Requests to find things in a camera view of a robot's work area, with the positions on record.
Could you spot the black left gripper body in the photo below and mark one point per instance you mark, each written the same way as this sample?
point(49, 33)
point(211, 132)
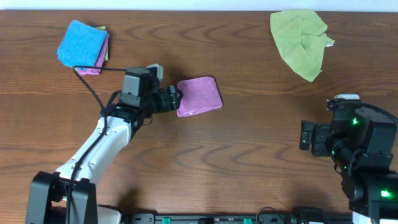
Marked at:
point(165, 100)

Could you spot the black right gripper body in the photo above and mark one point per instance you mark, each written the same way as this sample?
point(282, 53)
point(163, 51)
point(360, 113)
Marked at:
point(319, 147)

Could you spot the large purple cloth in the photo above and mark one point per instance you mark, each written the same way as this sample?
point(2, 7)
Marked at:
point(200, 95)

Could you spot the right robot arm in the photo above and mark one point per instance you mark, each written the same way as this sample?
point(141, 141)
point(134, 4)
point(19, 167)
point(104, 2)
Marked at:
point(371, 191)

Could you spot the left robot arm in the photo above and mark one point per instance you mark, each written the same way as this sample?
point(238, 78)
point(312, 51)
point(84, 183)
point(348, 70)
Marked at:
point(68, 195)

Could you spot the folded purple cloth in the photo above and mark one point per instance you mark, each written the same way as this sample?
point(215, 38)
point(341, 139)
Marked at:
point(99, 62)

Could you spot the folded green cloth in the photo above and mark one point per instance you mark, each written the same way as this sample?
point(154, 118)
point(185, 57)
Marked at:
point(106, 56)

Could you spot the folded blue cloth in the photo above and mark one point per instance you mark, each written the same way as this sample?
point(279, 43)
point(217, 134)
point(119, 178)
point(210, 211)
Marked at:
point(81, 45)

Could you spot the loose green cloth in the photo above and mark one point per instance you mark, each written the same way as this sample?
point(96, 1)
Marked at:
point(300, 37)

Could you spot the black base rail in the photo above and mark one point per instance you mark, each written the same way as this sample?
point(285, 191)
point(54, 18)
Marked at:
point(265, 215)

